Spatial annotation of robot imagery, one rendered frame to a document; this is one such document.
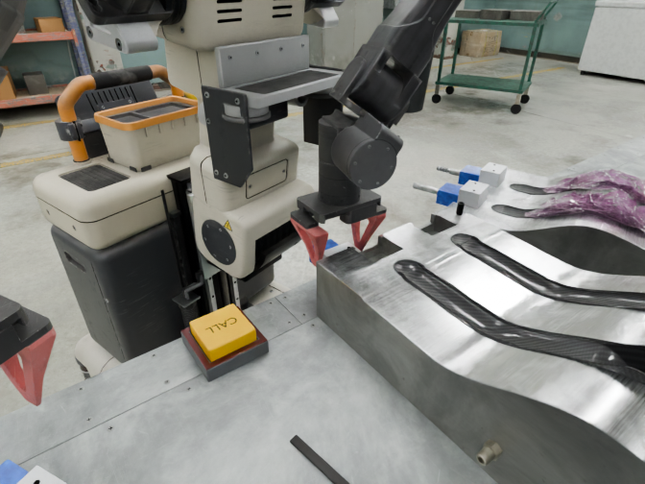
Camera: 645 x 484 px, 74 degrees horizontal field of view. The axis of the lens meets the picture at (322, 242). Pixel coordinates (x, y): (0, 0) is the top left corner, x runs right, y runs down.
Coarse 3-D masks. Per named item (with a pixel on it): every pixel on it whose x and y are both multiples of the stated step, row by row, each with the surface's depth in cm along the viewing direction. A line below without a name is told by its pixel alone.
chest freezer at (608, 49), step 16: (608, 0) 567; (624, 0) 567; (640, 0) 567; (608, 16) 566; (624, 16) 551; (640, 16) 537; (592, 32) 586; (608, 32) 571; (624, 32) 556; (640, 32) 541; (592, 48) 592; (608, 48) 576; (624, 48) 561; (640, 48) 546; (592, 64) 597; (608, 64) 582; (624, 64) 566; (640, 64) 551
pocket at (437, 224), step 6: (432, 216) 64; (438, 216) 64; (432, 222) 65; (438, 222) 64; (444, 222) 63; (450, 222) 62; (420, 228) 63; (426, 228) 64; (432, 228) 65; (438, 228) 64; (444, 228) 63; (432, 234) 64
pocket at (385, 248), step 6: (378, 240) 59; (384, 240) 59; (378, 246) 59; (384, 246) 59; (390, 246) 58; (396, 246) 57; (360, 252) 58; (366, 252) 58; (372, 252) 59; (378, 252) 59; (384, 252) 59; (390, 252) 58; (372, 258) 59; (378, 258) 59
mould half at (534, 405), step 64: (448, 256) 55; (512, 256) 55; (384, 320) 45; (448, 320) 45; (512, 320) 45; (576, 320) 42; (640, 320) 39; (448, 384) 40; (512, 384) 35; (576, 384) 33; (640, 384) 32; (512, 448) 36; (576, 448) 31; (640, 448) 27
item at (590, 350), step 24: (456, 240) 58; (480, 240) 58; (408, 264) 53; (504, 264) 54; (432, 288) 50; (456, 288) 49; (528, 288) 50; (552, 288) 50; (576, 288) 49; (456, 312) 47; (480, 312) 47; (504, 336) 43; (528, 336) 42; (552, 336) 41; (576, 336) 39; (576, 360) 36; (600, 360) 36; (624, 360) 36
